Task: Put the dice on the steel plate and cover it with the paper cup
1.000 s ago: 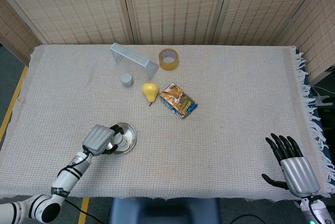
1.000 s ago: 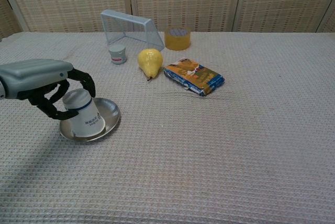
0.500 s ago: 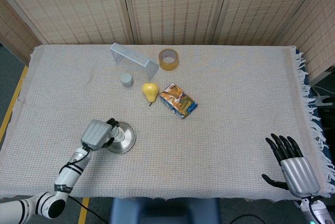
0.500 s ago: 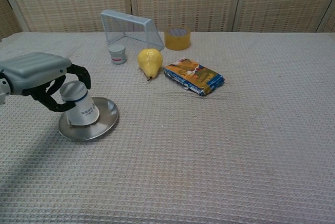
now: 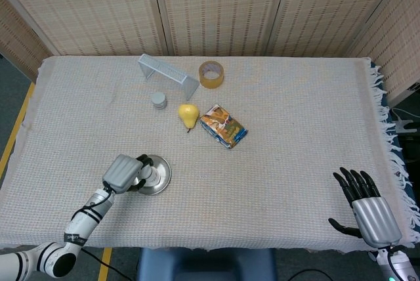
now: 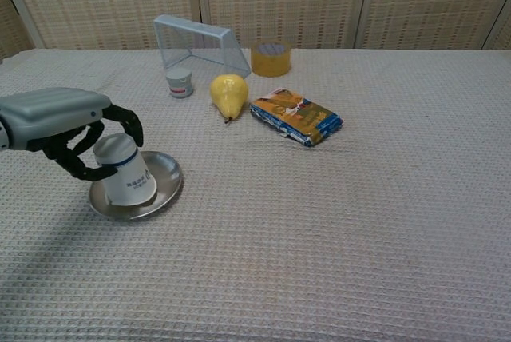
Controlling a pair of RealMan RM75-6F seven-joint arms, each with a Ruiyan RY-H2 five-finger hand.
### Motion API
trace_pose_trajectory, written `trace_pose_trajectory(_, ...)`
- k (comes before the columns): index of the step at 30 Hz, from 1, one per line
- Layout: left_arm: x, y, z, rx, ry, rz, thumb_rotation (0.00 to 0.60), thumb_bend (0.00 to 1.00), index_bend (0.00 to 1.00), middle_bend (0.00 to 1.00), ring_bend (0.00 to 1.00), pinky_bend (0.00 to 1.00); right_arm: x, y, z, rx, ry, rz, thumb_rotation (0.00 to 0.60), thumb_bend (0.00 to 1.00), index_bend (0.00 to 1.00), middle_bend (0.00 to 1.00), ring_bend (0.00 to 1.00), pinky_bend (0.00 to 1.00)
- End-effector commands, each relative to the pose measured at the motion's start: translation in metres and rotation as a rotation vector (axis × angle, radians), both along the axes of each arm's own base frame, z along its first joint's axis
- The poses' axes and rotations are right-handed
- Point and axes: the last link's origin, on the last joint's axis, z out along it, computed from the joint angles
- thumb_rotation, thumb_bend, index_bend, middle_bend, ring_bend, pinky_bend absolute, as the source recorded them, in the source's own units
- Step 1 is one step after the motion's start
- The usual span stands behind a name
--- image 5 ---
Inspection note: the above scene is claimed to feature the silver metal plate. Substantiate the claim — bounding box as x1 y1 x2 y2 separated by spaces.
131 154 173 196

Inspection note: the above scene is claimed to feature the beige waffle tablecloth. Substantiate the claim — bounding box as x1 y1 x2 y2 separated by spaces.
0 54 418 255

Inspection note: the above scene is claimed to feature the orange blue snack packet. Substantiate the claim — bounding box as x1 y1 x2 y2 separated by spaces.
199 104 249 150

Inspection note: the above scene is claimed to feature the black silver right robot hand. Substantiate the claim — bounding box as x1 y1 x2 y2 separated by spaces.
327 167 404 249

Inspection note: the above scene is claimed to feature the woven bamboo folding screen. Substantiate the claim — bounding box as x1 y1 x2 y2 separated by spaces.
0 0 420 108

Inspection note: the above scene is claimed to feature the yellow pear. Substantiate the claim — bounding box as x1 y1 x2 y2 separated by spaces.
178 103 200 133

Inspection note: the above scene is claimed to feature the black floor cable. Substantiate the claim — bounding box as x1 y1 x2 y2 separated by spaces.
80 248 134 281

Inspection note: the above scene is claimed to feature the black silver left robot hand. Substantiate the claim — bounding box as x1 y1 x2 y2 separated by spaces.
102 153 155 194

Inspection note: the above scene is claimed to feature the white metal mesh stand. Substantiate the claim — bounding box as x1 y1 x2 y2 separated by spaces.
137 53 200 102

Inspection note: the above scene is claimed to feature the white paper cup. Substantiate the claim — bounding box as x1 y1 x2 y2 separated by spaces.
131 159 163 190

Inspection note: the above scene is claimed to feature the yellowish packing tape roll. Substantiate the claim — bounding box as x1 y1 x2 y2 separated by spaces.
198 60 225 89

